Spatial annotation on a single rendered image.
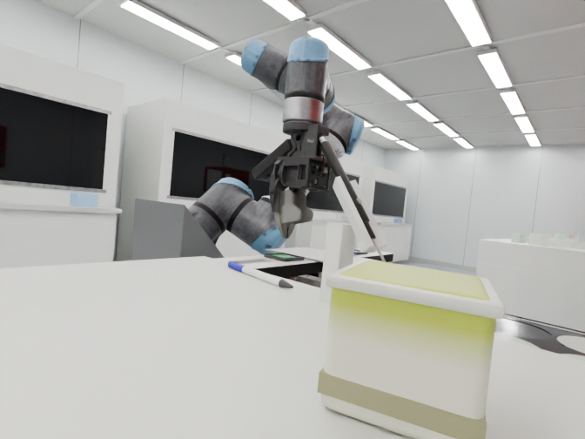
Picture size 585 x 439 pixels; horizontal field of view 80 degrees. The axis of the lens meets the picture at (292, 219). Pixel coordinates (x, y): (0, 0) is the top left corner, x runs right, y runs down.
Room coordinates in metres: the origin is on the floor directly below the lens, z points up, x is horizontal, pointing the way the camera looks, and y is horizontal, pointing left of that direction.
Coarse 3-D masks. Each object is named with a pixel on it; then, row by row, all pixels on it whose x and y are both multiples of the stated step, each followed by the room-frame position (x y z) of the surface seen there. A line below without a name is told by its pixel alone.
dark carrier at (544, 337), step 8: (496, 320) 0.60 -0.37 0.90; (504, 320) 0.60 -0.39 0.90; (512, 320) 0.61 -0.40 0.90; (520, 320) 0.61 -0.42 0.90; (496, 328) 0.55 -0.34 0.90; (504, 328) 0.55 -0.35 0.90; (512, 328) 0.55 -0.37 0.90; (520, 328) 0.56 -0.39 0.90; (528, 328) 0.56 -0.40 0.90; (536, 328) 0.57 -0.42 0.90; (544, 328) 0.57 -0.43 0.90; (552, 328) 0.57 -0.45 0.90; (520, 336) 0.51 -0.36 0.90; (528, 336) 0.52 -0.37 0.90; (536, 336) 0.52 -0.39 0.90; (544, 336) 0.53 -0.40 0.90; (552, 336) 0.53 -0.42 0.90; (584, 336) 0.54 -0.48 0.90; (536, 344) 0.49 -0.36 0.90; (544, 344) 0.49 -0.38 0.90; (552, 344) 0.49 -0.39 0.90; (560, 344) 0.50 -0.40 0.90; (560, 352) 0.46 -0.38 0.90; (568, 352) 0.47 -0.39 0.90; (576, 352) 0.47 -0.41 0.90
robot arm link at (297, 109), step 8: (288, 104) 0.63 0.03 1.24; (296, 104) 0.62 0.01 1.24; (304, 104) 0.62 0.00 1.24; (312, 104) 0.62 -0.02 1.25; (320, 104) 0.63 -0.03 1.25; (288, 112) 0.63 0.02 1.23; (296, 112) 0.62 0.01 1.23; (304, 112) 0.62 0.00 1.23; (312, 112) 0.62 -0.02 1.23; (320, 112) 0.64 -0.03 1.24; (288, 120) 0.64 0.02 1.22; (296, 120) 0.63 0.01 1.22; (304, 120) 0.62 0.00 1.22; (312, 120) 0.62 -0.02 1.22; (320, 120) 0.64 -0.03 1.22
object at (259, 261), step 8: (248, 256) 0.65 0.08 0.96; (256, 256) 0.66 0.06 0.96; (360, 256) 0.81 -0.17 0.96; (368, 256) 0.83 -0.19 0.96; (248, 264) 0.57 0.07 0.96; (256, 264) 0.58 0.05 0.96; (264, 264) 0.58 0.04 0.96; (272, 264) 0.59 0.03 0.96; (280, 264) 0.60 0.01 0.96; (288, 264) 0.61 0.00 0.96; (296, 264) 0.62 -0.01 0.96
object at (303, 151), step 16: (288, 128) 0.63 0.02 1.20; (304, 128) 0.62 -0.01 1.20; (320, 128) 0.62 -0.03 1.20; (304, 144) 0.63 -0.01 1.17; (288, 160) 0.63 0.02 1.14; (304, 160) 0.60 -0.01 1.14; (320, 160) 0.62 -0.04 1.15; (288, 176) 0.64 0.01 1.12; (304, 176) 0.61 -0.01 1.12; (320, 176) 0.63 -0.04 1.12
